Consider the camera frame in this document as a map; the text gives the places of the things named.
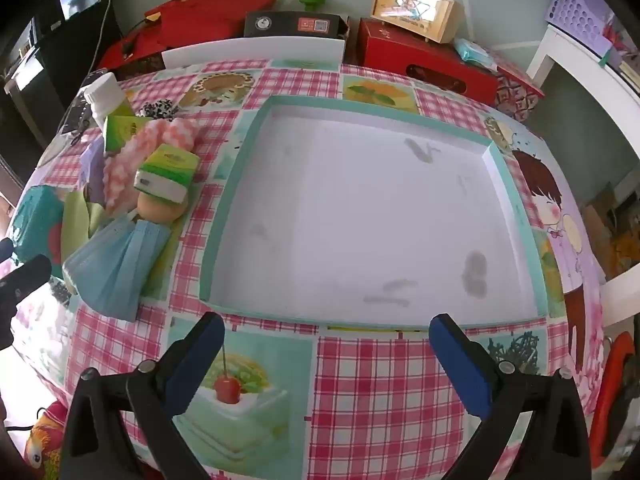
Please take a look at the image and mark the red patterned box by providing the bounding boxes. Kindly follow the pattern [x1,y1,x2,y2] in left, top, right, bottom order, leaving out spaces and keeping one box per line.
[492,57,546,123]

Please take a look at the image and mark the purple perforated basket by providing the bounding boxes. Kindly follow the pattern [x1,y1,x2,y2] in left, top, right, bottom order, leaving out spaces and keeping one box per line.
[545,0,616,58]

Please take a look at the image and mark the white cable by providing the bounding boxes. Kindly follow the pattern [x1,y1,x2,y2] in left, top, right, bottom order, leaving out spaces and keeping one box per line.
[92,0,113,68]

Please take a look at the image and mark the white tray teal rim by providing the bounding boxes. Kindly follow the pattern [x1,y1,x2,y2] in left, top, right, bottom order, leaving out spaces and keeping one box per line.
[199,94,551,333]

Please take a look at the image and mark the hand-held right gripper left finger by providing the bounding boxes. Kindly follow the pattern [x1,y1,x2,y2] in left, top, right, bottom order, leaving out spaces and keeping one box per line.
[59,311,226,480]

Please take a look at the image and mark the blue wet wipes pack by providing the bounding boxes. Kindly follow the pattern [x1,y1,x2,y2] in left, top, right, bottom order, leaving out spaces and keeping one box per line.
[454,38,498,71]

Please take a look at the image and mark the pink white chevron cloth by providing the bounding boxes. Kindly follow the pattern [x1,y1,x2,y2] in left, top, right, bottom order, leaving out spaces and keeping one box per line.
[102,119,201,211]

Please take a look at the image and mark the green tissue pack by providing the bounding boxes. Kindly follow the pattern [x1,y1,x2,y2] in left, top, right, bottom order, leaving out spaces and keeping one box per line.
[134,143,202,206]
[104,115,151,153]

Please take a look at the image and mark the red chair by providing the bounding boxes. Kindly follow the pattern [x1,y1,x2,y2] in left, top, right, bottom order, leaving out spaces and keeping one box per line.
[587,332,638,456]

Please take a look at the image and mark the red cardboard box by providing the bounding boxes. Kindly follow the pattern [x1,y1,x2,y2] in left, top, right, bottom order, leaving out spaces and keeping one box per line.
[145,0,280,41]

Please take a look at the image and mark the red box with slot handle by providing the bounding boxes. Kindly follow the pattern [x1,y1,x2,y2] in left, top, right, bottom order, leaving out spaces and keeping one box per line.
[356,17,498,108]

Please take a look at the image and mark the red paper bag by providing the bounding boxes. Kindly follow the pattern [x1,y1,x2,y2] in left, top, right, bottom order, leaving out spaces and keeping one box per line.
[95,25,166,73]

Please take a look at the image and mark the white foam board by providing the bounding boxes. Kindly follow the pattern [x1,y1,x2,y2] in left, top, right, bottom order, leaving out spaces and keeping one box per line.
[161,36,347,68]

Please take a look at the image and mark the light green cloth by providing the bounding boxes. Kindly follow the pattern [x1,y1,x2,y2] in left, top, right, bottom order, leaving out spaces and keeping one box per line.
[61,190,108,261]

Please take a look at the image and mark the orange printed bag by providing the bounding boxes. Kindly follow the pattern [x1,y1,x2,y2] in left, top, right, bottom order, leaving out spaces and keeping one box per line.
[25,402,68,480]

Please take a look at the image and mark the white plastic bottle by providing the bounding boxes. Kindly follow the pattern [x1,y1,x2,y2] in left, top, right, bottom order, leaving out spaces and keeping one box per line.
[82,72,136,131]

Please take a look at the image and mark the blue face mask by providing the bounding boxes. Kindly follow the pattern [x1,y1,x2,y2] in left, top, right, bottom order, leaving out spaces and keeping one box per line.
[62,217,173,323]

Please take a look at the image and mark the purple cartoon packet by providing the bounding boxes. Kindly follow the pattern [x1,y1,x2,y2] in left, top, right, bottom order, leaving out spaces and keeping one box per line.
[80,135,108,206]

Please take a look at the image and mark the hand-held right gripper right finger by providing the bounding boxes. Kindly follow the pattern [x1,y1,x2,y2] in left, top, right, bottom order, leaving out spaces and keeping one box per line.
[428,313,592,480]

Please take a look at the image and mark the black cardboard box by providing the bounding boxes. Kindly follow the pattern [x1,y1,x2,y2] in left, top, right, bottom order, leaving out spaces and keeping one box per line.
[244,10,351,41]

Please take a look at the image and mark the white side table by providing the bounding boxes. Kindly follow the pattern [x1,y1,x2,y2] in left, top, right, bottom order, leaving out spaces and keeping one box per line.
[526,24,640,331]

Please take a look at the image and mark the teal box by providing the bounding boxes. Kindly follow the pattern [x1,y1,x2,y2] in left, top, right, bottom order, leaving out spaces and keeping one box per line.
[7,185,68,281]

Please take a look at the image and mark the beige gift box brown handle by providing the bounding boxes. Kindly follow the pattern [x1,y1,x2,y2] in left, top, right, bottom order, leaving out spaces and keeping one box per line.
[371,0,456,43]

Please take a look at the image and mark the leopard print scrunchie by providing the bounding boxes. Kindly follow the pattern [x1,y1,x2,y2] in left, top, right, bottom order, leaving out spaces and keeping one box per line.
[137,100,178,120]

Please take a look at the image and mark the beige round sponge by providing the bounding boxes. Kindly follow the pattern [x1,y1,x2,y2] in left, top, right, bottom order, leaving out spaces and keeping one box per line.
[137,192,190,223]

